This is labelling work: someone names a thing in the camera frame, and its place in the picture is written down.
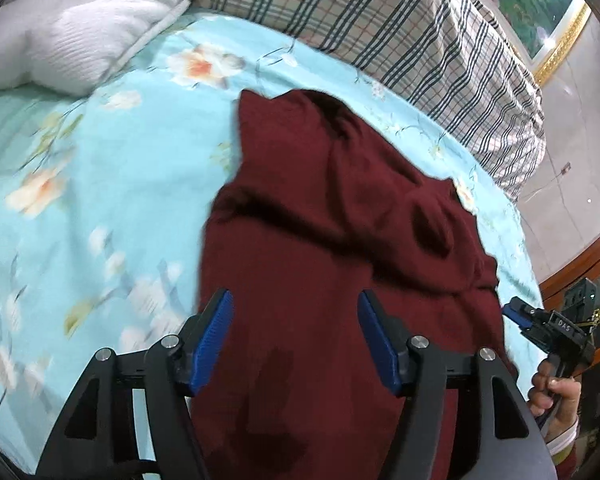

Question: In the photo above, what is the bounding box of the person's right hand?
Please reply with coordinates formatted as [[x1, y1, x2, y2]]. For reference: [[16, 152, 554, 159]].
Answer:
[[527, 357, 583, 428]]

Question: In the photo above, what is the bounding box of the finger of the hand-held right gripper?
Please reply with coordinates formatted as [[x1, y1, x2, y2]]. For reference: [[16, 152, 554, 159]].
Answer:
[[501, 306, 548, 348], [510, 296, 543, 318]]

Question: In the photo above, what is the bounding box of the white knit blanket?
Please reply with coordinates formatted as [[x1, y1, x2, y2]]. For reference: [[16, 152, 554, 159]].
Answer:
[[0, 0, 201, 97]]

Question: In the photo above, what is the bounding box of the maroon knit sweater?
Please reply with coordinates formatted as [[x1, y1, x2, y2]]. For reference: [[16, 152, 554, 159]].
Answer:
[[187, 88, 518, 480]]

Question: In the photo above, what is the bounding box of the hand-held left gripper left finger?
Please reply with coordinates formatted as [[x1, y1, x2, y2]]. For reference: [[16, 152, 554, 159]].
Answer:
[[35, 287, 234, 480]]

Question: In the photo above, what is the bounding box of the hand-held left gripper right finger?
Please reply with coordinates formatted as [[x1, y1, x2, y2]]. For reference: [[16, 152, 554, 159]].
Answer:
[[357, 289, 556, 480]]

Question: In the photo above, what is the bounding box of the wooden cabinet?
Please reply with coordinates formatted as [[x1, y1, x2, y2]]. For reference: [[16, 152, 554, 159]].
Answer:
[[539, 220, 600, 313]]

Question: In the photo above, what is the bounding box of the person's right forearm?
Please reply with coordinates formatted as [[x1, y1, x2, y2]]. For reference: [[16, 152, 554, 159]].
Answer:
[[544, 417, 582, 480]]

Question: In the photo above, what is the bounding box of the light blue floral bedsheet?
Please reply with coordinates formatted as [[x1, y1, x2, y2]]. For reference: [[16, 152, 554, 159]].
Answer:
[[0, 7, 546, 476]]

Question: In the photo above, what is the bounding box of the plaid checked pillow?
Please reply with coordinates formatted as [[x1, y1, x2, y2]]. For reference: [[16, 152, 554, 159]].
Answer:
[[190, 0, 548, 203]]

